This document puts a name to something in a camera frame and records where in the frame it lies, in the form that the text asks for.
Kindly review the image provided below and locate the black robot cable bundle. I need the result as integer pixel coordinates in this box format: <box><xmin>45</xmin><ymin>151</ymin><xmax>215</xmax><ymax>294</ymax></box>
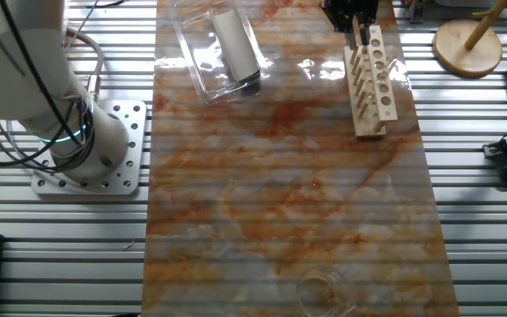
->
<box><xmin>0</xmin><ymin>0</ymin><xmax>96</xmax><ymax>173</ymax></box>

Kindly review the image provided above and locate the clear glass beaker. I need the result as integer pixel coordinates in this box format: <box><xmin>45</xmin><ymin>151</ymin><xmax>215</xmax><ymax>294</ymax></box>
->
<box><xmin>296</xmin><ymin>269</ymin><xmax>356</xmax><ymax>317</ymax></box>

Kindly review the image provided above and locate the grey rectangular block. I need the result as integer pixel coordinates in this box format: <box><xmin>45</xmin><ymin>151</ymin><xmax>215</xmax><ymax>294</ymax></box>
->
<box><xmin>211</xmin><ymin>9</ymin><xmax>262</xmax><ymax>85</ymax></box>

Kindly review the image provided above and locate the orange marble pattern mat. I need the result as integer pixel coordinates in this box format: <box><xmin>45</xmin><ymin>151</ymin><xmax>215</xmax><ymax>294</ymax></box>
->
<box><xmin>141</xmin><ymin>0</ymin><xmax>460</xmax><ymax>317</ymax></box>

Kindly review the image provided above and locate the wooden test tube rack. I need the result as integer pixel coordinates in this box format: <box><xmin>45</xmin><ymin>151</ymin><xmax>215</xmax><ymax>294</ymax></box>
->
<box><xmin>343</xmin><ymin>25</ymin><xmax>400</xmax><ymax>141</ymax></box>

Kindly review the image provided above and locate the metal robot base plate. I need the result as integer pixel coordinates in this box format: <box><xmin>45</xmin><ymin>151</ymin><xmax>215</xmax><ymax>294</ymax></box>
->
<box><xmin>31</xmin><ymin>99</ymin><xmax>148</xmax><ymax>196</ymax></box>

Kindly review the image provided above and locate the grey hose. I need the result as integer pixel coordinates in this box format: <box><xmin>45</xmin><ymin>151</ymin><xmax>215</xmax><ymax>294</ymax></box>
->
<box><xmin>63</xmin><ymin>28</ymin><xmax>106</xmax><ymax>103</ymax></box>

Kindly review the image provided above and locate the wooden pole stand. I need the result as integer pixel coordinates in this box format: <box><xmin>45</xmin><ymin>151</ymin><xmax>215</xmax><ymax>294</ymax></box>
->
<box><xmin>432</xmin><ymin>0</ymin><xmax>507</xmax><ymax>79</ymax></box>

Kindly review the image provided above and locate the clear plastic tray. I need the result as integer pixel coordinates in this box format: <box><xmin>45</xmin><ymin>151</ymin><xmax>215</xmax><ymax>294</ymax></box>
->
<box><xmin>169</xmin><ymin>0</ymin><xmax>266</xmax><ymax>103</ymax></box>

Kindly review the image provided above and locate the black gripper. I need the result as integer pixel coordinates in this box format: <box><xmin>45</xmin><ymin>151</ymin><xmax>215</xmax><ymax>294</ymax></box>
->
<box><xmin>321</xmin><ymin>0</ymin><xmax>380</xmax><ymax>51</ymax></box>

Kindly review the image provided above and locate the dark metal clamp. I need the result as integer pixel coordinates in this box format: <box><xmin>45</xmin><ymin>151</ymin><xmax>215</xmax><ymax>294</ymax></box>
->
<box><xmin>400</xmin><ymin>0</ymin><xmax>426</xmax><ymax>26</ymax></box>

